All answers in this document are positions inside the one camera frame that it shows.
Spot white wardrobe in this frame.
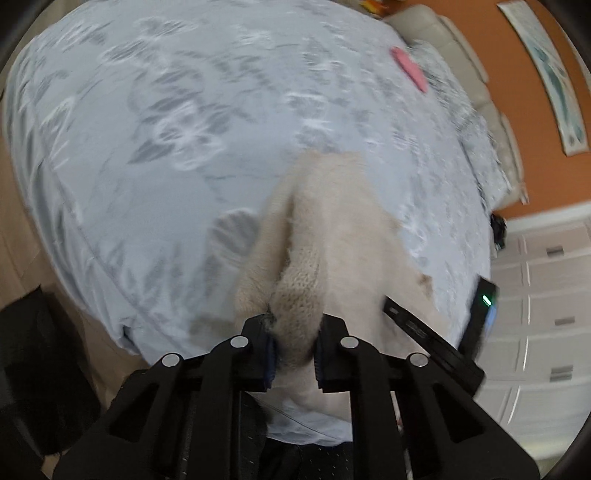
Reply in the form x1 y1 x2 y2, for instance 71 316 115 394
480 208 591 462

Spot beige padded headboard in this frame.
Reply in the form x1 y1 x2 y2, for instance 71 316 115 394
383 4 529 206

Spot small pink pillow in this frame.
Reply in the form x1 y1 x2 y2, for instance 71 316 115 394
390 46 428 93

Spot grey butterfly pillow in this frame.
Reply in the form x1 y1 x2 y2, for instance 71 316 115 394
411 39 476 121
459 111 509 209

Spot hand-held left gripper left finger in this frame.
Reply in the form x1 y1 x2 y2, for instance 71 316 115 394
53 316 280 480

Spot bed with grey butterfly bedspread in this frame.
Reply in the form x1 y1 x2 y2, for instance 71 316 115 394
2 0 509 446

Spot dark bulky object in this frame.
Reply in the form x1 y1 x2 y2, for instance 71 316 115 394
0 286 103 459

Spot person's dark dotted pants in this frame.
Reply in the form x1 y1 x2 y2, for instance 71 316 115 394
240 397 356 480

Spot framed wall picture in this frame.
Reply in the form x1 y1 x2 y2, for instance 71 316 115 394
496 0 591 158

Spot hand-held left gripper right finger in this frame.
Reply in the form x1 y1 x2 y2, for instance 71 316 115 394
314 314 541 480

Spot black bag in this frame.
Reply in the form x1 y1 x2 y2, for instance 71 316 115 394
489 213 509 252

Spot beige sweater with black hearts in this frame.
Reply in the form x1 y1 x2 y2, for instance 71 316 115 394
189 150 455 444

